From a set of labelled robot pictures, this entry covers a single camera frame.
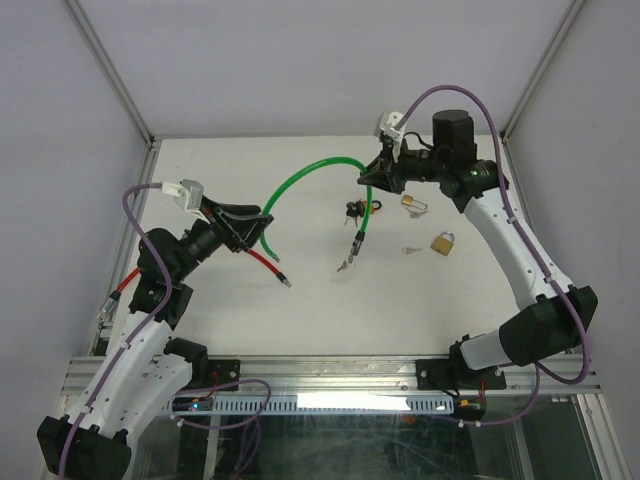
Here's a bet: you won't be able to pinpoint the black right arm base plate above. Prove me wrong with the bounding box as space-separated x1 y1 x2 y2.
415 358 507 393

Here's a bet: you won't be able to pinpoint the orange black padlock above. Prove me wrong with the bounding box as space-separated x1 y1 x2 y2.
355 199 383 218

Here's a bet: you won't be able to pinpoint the red cable lock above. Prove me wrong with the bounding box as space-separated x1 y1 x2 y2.
98 249 294 324

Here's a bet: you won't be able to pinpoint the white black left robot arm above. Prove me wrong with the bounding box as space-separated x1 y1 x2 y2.
37 197 273 479

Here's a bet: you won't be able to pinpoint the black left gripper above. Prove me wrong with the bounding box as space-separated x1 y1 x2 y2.
171 195 272 281

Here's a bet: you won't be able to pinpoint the aluminium mounting rail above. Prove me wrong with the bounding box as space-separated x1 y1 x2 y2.
61 354 601 396

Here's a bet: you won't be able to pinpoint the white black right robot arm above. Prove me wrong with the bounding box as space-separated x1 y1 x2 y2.
358 110 598 390

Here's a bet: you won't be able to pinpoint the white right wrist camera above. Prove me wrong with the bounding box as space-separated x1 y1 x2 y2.
374 111 406 147

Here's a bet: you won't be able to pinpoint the keys of orange padlock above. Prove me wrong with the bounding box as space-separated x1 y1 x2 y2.
344 202 360 226

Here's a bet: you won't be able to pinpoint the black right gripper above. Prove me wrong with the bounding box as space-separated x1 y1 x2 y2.
358 138 447 195

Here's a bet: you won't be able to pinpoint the small brass long-shackle padlock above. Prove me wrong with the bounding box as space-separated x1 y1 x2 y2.
401 195 428 211

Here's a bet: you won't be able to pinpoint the large brass padlock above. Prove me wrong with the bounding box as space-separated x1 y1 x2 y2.
430 231 456 256

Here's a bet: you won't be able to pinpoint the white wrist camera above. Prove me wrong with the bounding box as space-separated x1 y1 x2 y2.
175 179 204 217
374 111 406 147

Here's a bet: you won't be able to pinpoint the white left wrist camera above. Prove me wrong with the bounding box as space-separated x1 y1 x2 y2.
175 179 204 217

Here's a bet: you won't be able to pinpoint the silver keys of green lock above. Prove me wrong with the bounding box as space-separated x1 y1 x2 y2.
337 257 353 272

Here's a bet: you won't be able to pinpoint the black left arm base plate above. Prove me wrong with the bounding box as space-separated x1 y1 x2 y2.
186 358 241 391

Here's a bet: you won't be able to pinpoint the green cable lock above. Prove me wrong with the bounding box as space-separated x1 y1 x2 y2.
263 156 374 260

